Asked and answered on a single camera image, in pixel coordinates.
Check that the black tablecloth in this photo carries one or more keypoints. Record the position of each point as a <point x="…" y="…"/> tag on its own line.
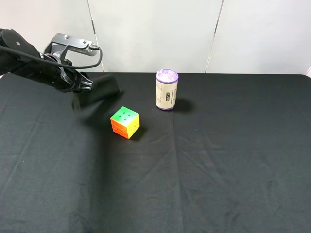
<point x="233" y="156"/>

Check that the purple capped paper cylinder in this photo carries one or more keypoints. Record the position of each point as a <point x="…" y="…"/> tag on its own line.
<point x="166" y="89"/>

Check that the black leather pouch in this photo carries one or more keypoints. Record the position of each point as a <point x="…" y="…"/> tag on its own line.
<point x="103" y="87"/>

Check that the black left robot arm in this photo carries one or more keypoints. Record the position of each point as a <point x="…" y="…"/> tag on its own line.
<point x="49" y="67"/>

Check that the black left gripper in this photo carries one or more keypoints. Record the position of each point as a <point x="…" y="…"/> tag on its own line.
<point x="70" y="80"/>

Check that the colourful puzzle cube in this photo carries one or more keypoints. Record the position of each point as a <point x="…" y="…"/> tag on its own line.
<point x="125" y="122"/>

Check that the grey left wrist camera bracket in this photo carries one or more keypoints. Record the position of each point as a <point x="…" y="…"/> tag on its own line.
<point x="62" y="43"/>

